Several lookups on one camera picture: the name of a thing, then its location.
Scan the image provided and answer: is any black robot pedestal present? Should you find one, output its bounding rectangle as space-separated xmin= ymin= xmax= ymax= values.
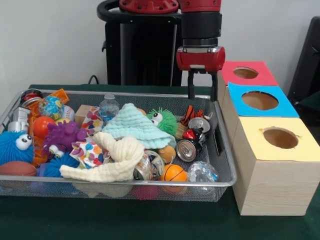
xmin=96 ymin=0 xmax=191 ymax=87

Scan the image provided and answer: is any cream waffle cloth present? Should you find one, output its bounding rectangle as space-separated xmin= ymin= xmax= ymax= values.
xmin=59 ymin=131 xmax=146 ymax=183

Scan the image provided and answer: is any mint waffle cloth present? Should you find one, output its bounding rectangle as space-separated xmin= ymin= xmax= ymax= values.
xmin=102 ymin=103 xmax=177 ymax=149

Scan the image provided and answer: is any wooden box with three holes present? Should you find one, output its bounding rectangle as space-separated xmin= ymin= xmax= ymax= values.
xmin=211 ymin=60 xmax=320 ymax=217

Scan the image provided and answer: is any green spiky monster toy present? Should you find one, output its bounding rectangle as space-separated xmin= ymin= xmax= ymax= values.
xmin=146 ymin=107 xmax=178 ymax=133

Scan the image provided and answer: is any black panel on stand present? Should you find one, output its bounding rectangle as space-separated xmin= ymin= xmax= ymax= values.
xmin=287 ymin=16 xmax=320 ymax=106

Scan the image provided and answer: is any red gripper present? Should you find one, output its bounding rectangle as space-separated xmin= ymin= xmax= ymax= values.
xmin=176 ymin=46 xmax=226 ymax=102

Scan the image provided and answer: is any silver mesh bin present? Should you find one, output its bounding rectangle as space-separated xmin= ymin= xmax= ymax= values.
xmin=0 ymin=89 xmax=238 ymax=203

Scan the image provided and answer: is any brown toy football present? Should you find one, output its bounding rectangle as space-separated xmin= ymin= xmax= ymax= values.
xmin=0 ymin=161 xmax=38 ymax=177

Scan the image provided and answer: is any blue green globe ball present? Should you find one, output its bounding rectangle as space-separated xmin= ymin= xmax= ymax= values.
xmin=38 ymin=95 xmax=65 ymax=121

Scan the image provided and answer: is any dark green tablecloth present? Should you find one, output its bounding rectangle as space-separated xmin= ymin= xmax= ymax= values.
xmin=0 ymin=84 xmax=320 ymax=240
xmin=298 ymin=91 xmax=320 ymax=108

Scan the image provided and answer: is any orange toy basketball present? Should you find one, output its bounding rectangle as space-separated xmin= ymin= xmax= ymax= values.
xmin=159 ymin=164 xmax=188 ymax=182

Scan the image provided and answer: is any striped tiger plush toy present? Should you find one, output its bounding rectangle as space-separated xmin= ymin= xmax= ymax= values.
xmin=179 ymin=104 xmax=213 ymax=126

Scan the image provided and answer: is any silver drink can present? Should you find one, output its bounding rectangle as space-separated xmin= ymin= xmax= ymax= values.
xmin=176 ymin=138 xmax=203 ymax=163

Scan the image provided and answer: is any blue spiky ball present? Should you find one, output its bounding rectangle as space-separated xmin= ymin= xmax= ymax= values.
xmin=0 ymin=130 xmax=35 ymax=166

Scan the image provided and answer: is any purple spiky monster toy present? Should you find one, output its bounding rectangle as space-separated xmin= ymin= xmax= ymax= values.
xmin=42 ymin=120 xmax=88 ymax=160

